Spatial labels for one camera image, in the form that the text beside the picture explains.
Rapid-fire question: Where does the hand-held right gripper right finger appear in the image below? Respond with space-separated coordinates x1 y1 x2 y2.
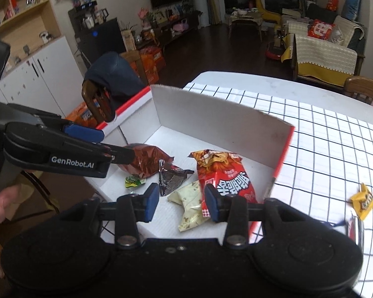
204 184 311 249

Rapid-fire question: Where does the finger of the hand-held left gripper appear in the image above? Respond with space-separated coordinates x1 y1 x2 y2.
61 122 105 144
93 143 136 166

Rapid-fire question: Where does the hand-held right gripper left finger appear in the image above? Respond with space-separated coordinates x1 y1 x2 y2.
54 183 160 250

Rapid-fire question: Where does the cream snack packet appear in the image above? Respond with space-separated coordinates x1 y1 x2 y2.
167 181 210 232

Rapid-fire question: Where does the copper brown foil bag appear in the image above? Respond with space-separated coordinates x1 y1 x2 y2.
118 143 175 179

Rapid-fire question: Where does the green candy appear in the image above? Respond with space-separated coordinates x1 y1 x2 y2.
125 176 146 189

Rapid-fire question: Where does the dark chocolate snack packet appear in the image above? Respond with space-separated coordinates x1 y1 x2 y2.
158 159 195 197

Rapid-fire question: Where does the red snack bag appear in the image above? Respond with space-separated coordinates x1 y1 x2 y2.
188 149 257 219

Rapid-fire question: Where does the red and white cardboard box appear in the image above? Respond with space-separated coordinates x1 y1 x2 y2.
84 84 296 246

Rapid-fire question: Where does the silver and red snack packet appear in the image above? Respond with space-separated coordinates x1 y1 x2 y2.
345 216 366 250

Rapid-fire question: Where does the yellow snack packet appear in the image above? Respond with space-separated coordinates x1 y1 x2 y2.
350 183 373 221

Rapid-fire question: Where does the orange and blue carton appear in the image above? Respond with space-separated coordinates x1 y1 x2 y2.
65 101 98 128

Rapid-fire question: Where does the dark wooden chair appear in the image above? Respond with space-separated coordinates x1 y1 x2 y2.
82 51 150 123

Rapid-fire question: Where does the dark blue jacket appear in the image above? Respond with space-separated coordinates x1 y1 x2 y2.
85 52 146 101

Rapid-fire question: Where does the white cabinet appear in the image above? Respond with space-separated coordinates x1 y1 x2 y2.
0 36 84 118

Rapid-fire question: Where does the black drinks cabinet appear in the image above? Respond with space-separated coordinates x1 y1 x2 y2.
68 6 126 66

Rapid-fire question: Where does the stack of orange cartons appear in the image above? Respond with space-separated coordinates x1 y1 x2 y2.
129 46 167 84

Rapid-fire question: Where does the black grid white tablecloth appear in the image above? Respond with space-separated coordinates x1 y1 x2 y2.
182 82 373 289

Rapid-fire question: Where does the dark television console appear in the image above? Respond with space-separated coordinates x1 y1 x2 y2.
143 12 202 48

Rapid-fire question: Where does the red ride-on toy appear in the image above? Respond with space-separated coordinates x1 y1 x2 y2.
265 31 283 61

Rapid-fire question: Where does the wooden coffee table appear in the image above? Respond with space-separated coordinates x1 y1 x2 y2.
225 8 265 41

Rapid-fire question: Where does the sofa with cream cover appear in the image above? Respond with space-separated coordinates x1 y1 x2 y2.
281 3 366 89

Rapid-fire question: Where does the wooden dining chair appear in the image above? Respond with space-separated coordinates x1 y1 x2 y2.
343 76 373 106

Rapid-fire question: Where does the red printed cushion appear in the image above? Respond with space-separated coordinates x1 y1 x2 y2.
308 19 335 40

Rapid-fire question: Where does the yellow giraffe toy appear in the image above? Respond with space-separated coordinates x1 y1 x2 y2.
249 0 282 25

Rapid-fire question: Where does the blue cushion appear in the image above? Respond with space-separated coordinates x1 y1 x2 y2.
342 0 362 22

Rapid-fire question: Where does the wooden wall shelf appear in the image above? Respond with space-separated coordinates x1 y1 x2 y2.
0 0 61 66

